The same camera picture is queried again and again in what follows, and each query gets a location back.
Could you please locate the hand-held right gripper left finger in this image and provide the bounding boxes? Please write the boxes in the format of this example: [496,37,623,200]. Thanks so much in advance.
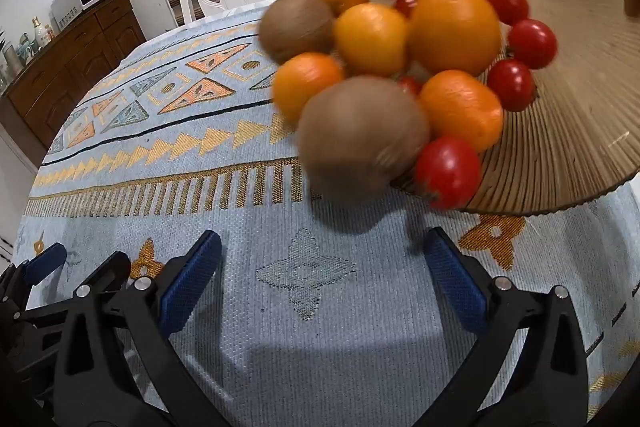
[52,230,223,427]

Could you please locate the brown kiwi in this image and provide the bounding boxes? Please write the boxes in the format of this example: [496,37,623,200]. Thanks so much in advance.
[259,0,337,65]
[297,75,432,202]

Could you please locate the large orange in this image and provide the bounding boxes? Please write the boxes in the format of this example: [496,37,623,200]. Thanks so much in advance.
[407,0,502,78]

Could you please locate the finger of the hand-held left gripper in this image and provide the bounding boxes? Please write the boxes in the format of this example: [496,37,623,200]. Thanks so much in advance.
[90,251,132,294]
[2,243,68,308]

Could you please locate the medium orange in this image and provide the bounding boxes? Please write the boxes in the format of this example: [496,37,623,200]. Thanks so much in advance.
[334,3,410,78]

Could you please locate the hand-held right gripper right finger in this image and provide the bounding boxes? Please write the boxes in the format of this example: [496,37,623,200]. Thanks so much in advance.
[415,227,591,427]

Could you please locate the white ceramic bottle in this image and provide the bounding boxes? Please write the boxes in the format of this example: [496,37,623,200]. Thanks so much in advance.
[31,16,51,46]

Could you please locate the blue patterned woven mat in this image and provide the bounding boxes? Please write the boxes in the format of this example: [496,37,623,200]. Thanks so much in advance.
[15,0,640,427]

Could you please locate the brown wooden sideboard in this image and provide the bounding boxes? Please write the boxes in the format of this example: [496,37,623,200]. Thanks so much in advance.
[0,0,147,148]

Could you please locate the amber ribbed glass bowl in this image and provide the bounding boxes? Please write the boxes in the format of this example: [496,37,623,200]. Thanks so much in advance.
[287,0,640,217]

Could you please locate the white cabinet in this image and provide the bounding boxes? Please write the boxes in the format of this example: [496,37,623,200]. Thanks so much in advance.
[131,0,177,35]

